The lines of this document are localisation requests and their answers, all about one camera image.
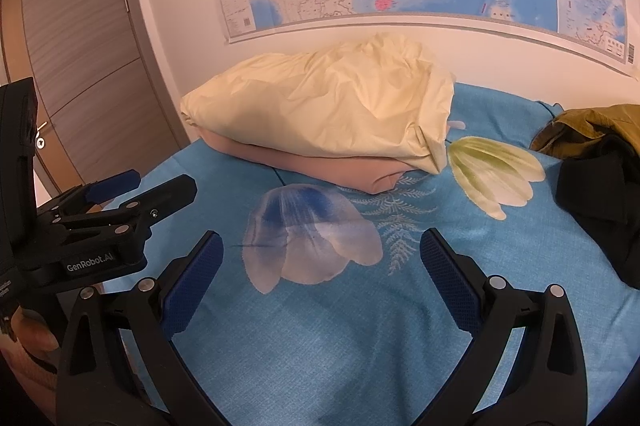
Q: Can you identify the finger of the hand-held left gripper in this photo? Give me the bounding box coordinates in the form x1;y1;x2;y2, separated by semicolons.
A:
50;174;198;253
37;170;142;225

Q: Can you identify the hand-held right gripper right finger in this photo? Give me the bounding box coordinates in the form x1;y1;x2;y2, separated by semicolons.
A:
419;227;588;426

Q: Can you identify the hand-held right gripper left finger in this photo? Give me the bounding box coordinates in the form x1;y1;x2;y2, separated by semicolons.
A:
56;230;226;426

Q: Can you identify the cream garment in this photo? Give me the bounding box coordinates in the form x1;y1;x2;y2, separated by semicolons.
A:
180;32;457;175

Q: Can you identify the person's left hand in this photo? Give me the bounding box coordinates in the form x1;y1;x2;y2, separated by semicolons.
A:
0;306;63;388

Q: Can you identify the blue floral bed sheet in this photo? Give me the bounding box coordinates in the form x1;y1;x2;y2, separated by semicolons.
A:
85;80;640;426

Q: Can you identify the pink garment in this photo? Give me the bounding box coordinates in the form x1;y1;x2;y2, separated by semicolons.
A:
200;121;467;196

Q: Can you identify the black garment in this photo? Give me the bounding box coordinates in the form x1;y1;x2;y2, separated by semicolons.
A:
556;133;640;291

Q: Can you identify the olive garment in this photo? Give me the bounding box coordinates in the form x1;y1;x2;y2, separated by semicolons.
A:
529;103;640;157

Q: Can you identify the metal door handle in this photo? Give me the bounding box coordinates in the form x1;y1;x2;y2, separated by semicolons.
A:
32;121;52;153

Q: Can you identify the brown door with grey frame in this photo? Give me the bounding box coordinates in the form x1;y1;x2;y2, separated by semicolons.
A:
0;0;192;207

